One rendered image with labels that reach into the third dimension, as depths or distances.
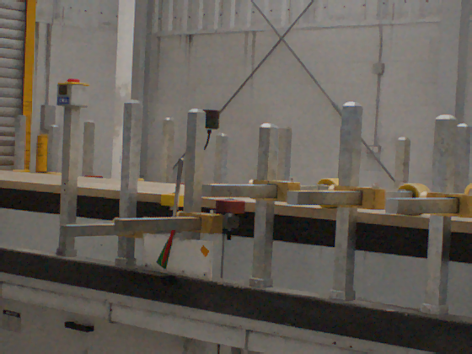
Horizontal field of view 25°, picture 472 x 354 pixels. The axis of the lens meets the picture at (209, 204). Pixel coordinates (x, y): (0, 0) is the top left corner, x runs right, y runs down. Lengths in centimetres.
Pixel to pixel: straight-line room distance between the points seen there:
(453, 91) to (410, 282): 775
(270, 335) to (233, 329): 12
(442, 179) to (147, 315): 102
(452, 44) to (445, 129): 806
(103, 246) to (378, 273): 104
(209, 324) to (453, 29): 785
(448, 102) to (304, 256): 760
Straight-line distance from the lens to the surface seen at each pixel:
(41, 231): 362
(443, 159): 236
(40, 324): 371
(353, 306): 247
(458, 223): 258
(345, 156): 250
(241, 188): 251
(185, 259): 282
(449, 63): 1041
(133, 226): 260
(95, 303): 314
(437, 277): 237
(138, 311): 301
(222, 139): 420
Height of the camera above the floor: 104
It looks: 3 degrees down
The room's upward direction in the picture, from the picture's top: 3 degrees clockwise
